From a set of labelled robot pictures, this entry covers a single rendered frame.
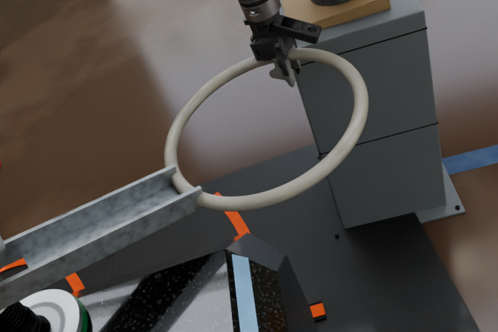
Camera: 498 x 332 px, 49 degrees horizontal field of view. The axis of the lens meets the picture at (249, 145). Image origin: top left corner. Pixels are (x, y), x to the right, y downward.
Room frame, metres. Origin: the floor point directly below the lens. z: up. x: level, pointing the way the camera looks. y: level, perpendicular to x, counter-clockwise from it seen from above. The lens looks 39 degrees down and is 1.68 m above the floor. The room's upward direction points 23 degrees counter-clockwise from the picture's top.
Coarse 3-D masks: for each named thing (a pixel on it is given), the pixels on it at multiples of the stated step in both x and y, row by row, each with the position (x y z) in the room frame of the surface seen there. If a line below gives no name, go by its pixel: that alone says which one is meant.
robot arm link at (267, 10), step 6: (270, 0) 1.14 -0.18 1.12; (276, 0) 1.15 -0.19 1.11; (240, 6) 1.18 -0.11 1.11; (258, 6) 1.13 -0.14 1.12; (264, 6) 1.13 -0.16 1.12; (270, 6) 1.14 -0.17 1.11; (276, 6) 1.14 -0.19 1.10; (246, 12) 1.16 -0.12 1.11; (252, 12) 1.14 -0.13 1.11; (258, 12) 1.14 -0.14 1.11; (264, 12) 1.13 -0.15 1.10; (270, 12) 1.13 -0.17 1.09; (276, 12) 1.14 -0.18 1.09; (246, 18) 1.17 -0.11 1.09; (252, 18) 1.15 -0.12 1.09; (258, 18) 1.14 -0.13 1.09; (264, 18) 1.13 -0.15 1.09
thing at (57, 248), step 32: (128, 192) 0.90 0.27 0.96; (160, 192) 0.92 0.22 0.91; (192, 192) 0.84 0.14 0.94; (64, 224) 0.84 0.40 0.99; (96, 224) 0.85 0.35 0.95; (128, 224) 0.78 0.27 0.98; (160, 224) 0.80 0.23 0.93; (0, 256) 0.80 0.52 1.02; (32, 256) 0.80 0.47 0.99; (64, 256) 0.73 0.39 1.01; (96, 256) 0.75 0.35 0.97; (0, 288) 0.69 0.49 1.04; (32, 288) 0.70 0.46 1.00
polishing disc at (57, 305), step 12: (24, 300) 0.83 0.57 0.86; (36, 300) 0.81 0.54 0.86; (48, 300) 0.80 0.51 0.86; (60, 300) 0.79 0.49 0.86; (72, 300) 0.77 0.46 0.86; (36, 312) 0.78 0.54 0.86; (48, 312) 0.77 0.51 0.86; (60, 312) 0.75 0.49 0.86; (72, 312) 0.74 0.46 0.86; (60, 324) 0.73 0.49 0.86; (72, 324) 0.71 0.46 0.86
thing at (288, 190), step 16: (304, 48) 1.14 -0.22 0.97; (240, 64) 1.21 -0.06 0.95; (256, 64) 1.19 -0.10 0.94; (336, 64) 1.03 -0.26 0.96; (224, 80) 1.19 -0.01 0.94; (352, 80) 0.95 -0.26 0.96; (192, 96) 1.18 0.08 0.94; (192, 112) 1.14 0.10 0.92; (176, 128) 1.09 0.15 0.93; (352, 128) 0.81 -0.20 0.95; (176, 144) 1.05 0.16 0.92; (352, 144) 0.78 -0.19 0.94; (176, 160) 0.99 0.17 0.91; (336, 160) 0.76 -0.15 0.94; (176, 176) 0.93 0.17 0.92; (304, 176) 0.75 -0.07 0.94; (320, 176) 0.74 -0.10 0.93; (272, 192) 0.75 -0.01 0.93; (288, 192) 0.74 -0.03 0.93; (208, 208) 0.81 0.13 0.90; (224, 208) 0.78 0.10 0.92; (240, 208) 0.76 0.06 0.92; (256, 208) 0.75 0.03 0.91
